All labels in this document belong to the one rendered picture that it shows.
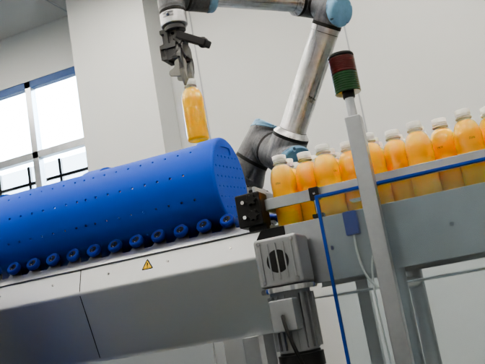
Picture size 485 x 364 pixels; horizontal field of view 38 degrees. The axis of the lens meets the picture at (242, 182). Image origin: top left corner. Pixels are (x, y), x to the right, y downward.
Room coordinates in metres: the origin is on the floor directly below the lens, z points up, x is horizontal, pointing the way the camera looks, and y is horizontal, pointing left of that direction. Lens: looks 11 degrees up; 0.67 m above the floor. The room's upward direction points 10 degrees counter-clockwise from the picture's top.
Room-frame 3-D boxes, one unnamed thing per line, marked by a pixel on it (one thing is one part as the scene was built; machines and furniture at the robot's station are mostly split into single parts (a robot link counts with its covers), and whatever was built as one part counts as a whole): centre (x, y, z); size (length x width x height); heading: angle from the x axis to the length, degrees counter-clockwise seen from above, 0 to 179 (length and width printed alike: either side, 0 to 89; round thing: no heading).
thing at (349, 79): (1.64, -0.29, 1.18); 0.06 x 0.06 x 0.05
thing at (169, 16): (2.21, 0.13, 1.68); 0.10 x 0.09 x 0.05; 161
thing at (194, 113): (2.21, 0.11, 1.36); 0.07 x 0.07 x 0.19
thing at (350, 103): (1.64, -0.29, 1.18); 0.06 x 0.06 x 0.16
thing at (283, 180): (1.94, -0.11, 0.99); 0.07 x 0.07 x 0.19
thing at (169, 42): (2.21, 0.14, 1.60); 0.09 x 0.08 x 0.12; 71
